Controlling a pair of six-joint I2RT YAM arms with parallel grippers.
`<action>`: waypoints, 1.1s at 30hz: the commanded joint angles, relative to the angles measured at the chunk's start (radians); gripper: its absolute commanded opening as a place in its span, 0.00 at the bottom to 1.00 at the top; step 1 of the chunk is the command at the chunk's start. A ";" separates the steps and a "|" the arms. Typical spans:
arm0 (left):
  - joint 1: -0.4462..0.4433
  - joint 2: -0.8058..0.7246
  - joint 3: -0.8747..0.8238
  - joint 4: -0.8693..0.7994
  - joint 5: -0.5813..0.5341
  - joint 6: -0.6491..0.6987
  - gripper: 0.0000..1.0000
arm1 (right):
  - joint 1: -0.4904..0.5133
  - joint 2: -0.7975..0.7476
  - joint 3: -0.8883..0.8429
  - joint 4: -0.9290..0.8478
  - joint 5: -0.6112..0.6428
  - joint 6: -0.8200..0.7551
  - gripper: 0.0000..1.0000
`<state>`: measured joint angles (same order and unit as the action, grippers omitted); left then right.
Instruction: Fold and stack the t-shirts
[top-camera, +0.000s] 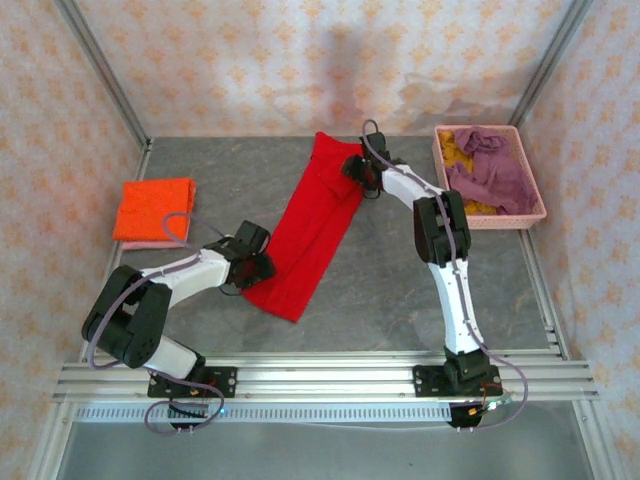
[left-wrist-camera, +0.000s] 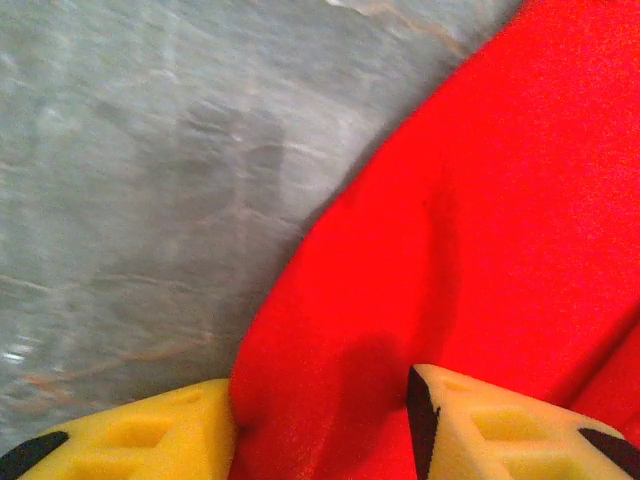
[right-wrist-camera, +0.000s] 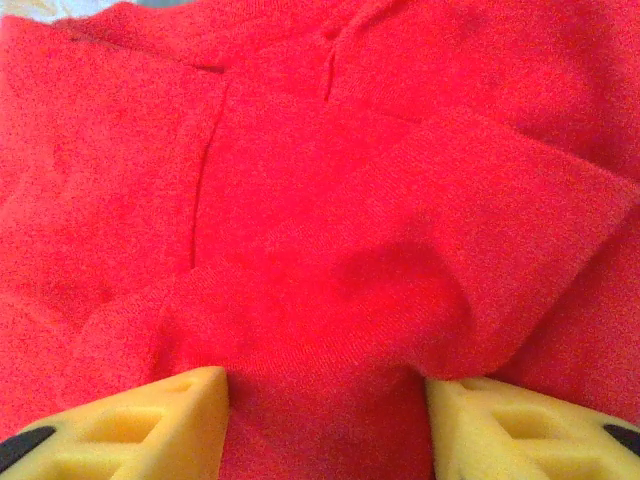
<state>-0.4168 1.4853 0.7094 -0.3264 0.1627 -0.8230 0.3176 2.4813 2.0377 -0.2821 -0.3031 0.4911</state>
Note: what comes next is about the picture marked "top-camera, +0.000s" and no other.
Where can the purple t-shirt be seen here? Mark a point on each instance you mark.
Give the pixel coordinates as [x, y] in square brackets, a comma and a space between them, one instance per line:
[500, 170]

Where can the pink plastic basket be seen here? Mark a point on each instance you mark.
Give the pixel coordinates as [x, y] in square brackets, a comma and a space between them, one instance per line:
[522, 220]

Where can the yellow t-shirt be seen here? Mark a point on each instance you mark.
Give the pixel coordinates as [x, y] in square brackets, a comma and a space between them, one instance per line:
[452, 152]

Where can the aluminium frame post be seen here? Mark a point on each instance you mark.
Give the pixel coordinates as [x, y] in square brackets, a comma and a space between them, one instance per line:
[549, 62]
[106, 75]

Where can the folded orange t-shirt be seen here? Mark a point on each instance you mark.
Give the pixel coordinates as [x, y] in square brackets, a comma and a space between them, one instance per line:
[150, 205]

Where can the aluminium mounting rail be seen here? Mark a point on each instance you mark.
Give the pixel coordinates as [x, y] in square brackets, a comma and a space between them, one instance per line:
[325, 380]

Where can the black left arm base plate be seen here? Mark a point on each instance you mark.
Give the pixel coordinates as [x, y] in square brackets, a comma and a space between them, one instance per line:
[225, 382]

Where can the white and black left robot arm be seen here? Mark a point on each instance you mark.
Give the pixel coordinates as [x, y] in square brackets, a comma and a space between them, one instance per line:
[195, 270]

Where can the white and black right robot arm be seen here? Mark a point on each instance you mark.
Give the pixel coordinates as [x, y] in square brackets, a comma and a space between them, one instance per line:
[457, 310]

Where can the red t-shirt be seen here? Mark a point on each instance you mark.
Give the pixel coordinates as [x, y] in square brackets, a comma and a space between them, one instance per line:
[310, 230]

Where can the folded pink t-shirt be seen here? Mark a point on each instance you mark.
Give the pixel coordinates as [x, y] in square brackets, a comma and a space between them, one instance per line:
[145, 245]

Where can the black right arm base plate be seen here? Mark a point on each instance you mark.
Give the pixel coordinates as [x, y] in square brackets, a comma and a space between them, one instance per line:
[427, 382]

